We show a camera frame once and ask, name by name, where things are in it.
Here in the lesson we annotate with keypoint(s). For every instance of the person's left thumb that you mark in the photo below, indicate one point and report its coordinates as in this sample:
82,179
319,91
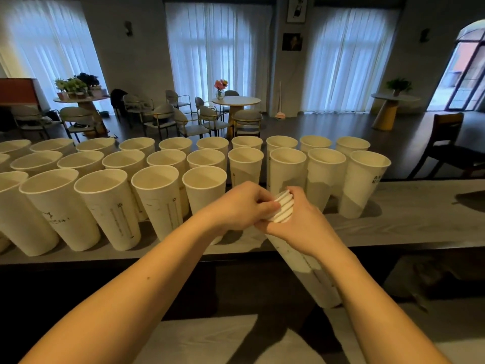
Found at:
269,210

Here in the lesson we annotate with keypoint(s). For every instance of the rows of standing white cups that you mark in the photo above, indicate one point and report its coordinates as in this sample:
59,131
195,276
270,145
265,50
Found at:
163,193

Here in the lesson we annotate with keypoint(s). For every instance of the black wall lamp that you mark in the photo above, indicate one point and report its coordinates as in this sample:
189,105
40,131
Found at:
424,35
129,28

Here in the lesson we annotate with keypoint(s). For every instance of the dark leafy potted plant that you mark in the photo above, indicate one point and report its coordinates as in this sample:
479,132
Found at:
91,81

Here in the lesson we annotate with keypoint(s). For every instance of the person's right forearm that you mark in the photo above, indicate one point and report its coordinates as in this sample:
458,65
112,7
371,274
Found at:
375,310

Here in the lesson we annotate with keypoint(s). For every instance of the person's left hand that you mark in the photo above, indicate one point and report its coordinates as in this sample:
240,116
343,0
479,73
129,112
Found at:
237,206

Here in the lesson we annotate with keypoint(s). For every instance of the dark wooden chair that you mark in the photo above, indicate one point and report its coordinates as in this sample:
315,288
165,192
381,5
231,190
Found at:
449,144

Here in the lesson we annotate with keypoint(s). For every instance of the round table with yellow base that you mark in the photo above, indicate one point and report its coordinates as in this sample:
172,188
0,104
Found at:
386,109

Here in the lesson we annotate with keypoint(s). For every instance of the person's left forearm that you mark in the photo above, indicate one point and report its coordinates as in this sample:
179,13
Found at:
132,291

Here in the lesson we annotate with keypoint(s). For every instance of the white sheer curtain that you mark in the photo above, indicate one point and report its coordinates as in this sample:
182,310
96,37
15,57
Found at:
218,45
45,45
348,60

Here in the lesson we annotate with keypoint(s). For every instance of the orange wooden cabinet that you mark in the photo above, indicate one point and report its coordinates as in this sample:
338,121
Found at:
17,90

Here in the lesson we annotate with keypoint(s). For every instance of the person's right hand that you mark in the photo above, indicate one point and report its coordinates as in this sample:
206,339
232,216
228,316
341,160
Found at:
303,227

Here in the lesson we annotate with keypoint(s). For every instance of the glass vase with flowers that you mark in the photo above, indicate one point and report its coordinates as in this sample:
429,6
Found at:
220,89

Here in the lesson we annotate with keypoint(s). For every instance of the group of grey metal chairs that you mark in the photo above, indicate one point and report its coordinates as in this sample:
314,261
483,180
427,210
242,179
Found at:
163,117

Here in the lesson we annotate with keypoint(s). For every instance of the white framed picture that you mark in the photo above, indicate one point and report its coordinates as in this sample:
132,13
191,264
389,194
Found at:
297,9

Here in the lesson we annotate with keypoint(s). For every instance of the glass door with black frame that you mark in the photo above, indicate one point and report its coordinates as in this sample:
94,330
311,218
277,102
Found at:
464,71

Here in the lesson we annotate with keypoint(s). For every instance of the dark framed picture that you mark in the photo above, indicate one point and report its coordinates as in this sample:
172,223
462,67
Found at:
291,42

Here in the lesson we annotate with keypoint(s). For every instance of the pink broom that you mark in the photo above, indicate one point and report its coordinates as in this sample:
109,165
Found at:
280,109

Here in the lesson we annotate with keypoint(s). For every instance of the nested stack of paper cups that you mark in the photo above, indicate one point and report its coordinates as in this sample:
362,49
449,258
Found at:
303,265

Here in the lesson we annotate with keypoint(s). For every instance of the round white cafe table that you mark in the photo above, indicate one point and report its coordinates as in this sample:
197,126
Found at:
237,102

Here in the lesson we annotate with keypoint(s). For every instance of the round table with wooden base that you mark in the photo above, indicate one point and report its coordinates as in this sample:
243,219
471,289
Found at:
88,104

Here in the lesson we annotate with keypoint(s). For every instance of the person's right thumb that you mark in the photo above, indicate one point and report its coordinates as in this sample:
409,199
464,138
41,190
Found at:
298,196

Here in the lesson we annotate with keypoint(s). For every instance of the small green potted plant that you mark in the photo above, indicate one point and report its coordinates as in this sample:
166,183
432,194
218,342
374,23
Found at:
398,86

